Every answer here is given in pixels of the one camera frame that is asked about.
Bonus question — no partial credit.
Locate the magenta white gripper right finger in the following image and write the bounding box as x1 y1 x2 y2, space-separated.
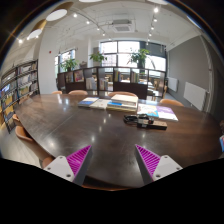
135 145 182 185

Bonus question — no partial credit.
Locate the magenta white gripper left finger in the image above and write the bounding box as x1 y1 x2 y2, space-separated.
44 145 92 186

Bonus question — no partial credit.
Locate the orange chair near left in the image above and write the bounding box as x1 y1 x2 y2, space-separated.
14 125 55 169

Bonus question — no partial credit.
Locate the black power strip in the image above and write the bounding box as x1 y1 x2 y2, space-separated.
137 120 167 130

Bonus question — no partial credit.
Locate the purple cover book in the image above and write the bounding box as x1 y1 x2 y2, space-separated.
157 106 178 121

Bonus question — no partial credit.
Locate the white colourful magazine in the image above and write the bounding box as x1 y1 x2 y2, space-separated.
137 104 159 117

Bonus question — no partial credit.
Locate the orange chair far right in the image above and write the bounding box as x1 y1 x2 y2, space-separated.
160 99 184 107

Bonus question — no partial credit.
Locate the blue cover book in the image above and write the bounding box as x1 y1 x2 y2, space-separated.
78 97 98 107

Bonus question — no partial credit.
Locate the white cover book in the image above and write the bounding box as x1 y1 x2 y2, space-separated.
90 99 109 110

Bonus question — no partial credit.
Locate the stack of large books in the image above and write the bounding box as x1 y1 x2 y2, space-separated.
107 94 138 111

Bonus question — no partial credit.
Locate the orange chair behind table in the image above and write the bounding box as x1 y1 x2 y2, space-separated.
68 90 88 96

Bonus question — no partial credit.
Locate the orange chair far left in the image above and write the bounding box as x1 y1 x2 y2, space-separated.
12 114 23 127

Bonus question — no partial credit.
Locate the orange chair behind books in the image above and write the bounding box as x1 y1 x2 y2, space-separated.
108 91 137 97

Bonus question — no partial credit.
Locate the dark wooden bookshelf divider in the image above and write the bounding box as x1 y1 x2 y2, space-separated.
57 66 166 99

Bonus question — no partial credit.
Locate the tall bookshelf on left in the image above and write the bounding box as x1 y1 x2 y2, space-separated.
0 60 39 132

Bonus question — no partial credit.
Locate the potted plant left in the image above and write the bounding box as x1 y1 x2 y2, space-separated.
61 59 79 71

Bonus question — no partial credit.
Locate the potted plant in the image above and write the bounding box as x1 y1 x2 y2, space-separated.
61 59 79 71
129 48 149 69
90 51 107 67

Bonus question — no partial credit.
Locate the potted plant right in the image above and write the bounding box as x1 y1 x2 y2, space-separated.
129 48 149 69

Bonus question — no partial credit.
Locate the potted plant middle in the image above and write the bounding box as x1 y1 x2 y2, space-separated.
90 51 107 67

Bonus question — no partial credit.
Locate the ceiling air conditioner unit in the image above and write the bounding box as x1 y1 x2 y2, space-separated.
112 19 133 33

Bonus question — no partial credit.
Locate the black charger with cable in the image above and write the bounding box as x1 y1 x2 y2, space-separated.
123 114 154 124

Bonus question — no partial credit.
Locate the white wall radiator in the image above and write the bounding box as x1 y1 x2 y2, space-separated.
184 82 207 111

